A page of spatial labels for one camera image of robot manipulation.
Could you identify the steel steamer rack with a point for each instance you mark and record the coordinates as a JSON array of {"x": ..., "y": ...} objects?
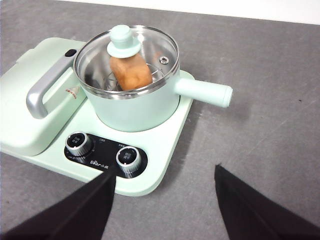
[{"x": 157, "y": 72}]

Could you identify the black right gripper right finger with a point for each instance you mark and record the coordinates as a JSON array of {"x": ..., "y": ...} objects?
[{"x": 250, "y": 215}]

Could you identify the glass lid with green knob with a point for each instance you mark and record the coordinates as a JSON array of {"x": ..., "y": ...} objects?
[{"x": 122, "y": 35}]

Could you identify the silver control knob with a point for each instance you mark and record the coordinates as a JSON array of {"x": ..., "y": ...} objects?
[
  {"x": 77, "y": 143},
  {"x": 128, "y": 156}
]

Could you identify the mint green hinged press lid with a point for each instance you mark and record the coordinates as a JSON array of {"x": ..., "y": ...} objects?
[{"x": 22, "y": 120}]

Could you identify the mint green breakfast maker base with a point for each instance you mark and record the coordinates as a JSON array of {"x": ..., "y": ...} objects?
[{"x": 162, "y": 150}]

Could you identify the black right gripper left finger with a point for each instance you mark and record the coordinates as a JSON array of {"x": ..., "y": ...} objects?
[{"x": 75, "y": 212}]

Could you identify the brown potato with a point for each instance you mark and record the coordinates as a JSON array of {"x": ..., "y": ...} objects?
[{"x": 132, "y": 72}]

